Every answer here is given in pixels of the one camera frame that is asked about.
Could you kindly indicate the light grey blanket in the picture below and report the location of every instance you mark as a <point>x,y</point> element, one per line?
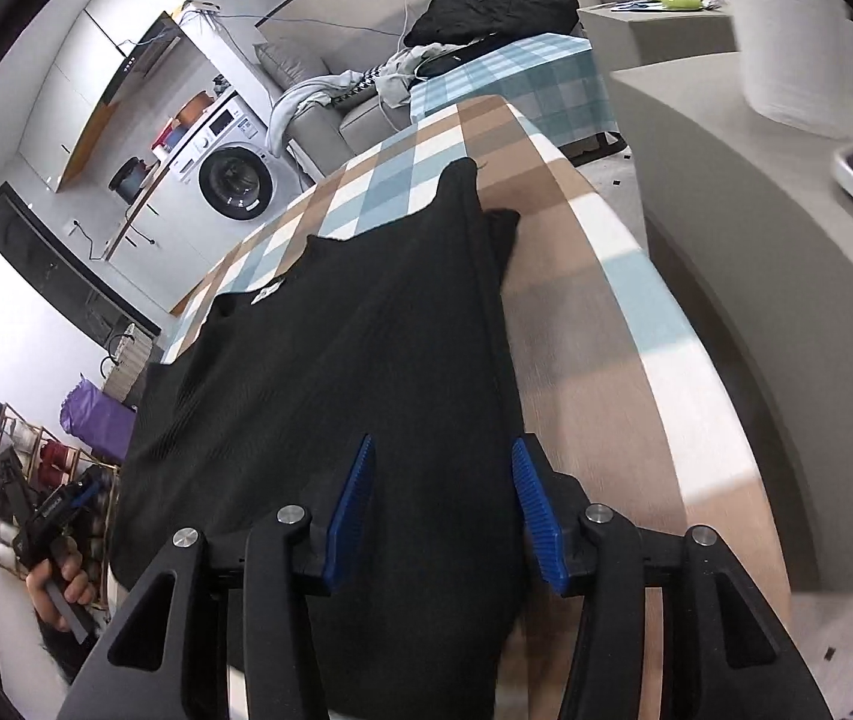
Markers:
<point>306,105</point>

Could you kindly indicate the wooden shoe rack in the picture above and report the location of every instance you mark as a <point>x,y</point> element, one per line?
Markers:
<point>36,439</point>

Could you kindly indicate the red container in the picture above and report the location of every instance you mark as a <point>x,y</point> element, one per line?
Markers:
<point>165,136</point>

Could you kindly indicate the white washing machine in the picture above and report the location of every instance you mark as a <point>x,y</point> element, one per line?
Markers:
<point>235,180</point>

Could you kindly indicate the person's left hand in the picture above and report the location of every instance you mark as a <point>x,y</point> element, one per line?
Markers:
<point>59,586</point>

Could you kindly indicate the black cooking pot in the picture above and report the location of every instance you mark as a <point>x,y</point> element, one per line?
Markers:
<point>130,178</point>

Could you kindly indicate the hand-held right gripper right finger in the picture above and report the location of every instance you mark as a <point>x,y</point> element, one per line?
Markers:
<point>539,525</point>

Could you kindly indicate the person's left forearm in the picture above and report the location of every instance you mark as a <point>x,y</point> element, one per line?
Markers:
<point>66,660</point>

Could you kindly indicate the white paper towel roll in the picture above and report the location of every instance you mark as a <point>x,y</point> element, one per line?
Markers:
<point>786,30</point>

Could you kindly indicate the range hood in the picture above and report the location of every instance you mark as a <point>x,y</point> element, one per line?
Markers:
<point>141,60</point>

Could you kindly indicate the dark door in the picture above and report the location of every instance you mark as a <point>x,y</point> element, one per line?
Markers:
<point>51,262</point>

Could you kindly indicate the black flat case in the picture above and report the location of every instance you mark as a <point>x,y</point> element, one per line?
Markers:
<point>449,61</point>

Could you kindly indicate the woven laundry basket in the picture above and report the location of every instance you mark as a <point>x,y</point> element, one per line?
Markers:
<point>130,360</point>

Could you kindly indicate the grey cushion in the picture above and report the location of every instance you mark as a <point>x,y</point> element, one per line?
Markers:
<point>291,67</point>

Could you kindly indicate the white wall cabinets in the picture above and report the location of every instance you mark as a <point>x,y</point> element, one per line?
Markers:
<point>74,75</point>

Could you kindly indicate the black quilted jacket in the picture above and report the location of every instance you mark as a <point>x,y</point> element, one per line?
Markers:
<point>494,7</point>

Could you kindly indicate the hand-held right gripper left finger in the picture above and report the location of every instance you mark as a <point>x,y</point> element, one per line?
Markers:
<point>351,510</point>

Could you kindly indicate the checked tablecloth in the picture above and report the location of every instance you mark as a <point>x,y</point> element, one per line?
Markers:
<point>606,390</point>

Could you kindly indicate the grey low ledge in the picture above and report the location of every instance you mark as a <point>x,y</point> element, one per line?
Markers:
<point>771,277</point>

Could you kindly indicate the purple bag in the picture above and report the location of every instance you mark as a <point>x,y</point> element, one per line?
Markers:
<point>96,427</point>

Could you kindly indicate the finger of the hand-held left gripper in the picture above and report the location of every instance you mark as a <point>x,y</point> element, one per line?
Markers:
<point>85,493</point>
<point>85,517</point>

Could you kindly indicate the black t-shirt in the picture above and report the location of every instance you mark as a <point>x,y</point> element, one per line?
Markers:
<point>359,352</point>

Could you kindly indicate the grey sofa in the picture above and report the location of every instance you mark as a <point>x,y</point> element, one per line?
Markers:
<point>366,124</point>

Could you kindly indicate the teal checked table cover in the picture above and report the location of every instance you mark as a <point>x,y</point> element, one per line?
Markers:
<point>531,90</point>

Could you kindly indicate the houndstooth pillow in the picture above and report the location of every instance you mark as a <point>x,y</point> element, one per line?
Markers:
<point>355,86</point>

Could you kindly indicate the white base cabinet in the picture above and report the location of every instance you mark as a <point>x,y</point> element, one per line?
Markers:
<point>153,240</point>

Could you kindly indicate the grey bedside cabinet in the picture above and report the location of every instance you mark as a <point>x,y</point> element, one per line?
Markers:
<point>659,37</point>

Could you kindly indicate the brown pot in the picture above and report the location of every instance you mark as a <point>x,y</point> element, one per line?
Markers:
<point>192,109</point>

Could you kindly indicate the pale grey garment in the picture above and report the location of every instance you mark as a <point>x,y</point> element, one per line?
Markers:
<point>404,75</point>

